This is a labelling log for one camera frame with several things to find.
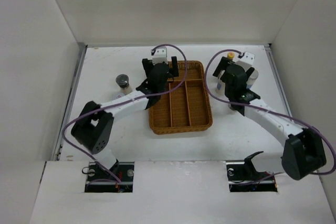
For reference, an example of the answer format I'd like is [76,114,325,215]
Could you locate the red chili sauce bottle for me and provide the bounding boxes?
[226,51,235,60]

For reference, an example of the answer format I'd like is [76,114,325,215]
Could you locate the blue label bead jar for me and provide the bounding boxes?
[247,69,259,89]
[216,77,225,92]

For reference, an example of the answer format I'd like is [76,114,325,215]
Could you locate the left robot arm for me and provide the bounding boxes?
[70,56,179,182]

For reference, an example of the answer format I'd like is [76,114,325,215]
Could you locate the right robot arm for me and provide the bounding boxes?
[213,57,327,180]

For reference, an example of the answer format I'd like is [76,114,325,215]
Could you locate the silver lid dark spice jar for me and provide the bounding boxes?
[228,103,239,111]

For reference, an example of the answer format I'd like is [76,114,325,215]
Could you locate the black top glass grinder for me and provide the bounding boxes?
[116,74,132,95]

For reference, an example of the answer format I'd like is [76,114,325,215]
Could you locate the brown wicker divided tray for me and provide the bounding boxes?
[149,60,213,135]

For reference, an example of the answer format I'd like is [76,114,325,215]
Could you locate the red label sauce jar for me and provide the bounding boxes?
[112,92,124,101]

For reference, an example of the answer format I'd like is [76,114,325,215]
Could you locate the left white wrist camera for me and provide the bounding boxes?
[151,47,167,65]

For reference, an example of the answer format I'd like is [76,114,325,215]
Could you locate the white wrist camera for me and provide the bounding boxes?
[236,52,255,72]
[151,47,167,65]

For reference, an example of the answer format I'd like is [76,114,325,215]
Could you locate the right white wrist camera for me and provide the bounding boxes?
[236,52,255,72]

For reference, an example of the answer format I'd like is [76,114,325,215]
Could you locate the right aluminium table rail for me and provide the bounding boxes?
[264,44,292,117]

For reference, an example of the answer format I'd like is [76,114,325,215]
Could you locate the aluminium table rail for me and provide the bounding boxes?
[264,44,292,117]
[50,42,88,161]

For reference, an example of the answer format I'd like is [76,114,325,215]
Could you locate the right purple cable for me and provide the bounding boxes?
[204,48,336,176]

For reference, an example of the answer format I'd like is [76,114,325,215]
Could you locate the left aluminium table rail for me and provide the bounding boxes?
[50,42,88,161]

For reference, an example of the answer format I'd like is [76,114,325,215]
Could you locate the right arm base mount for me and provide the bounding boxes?
[226,151,278,193]

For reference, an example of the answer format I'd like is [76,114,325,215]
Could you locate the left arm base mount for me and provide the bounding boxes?
[81,162,135,193]

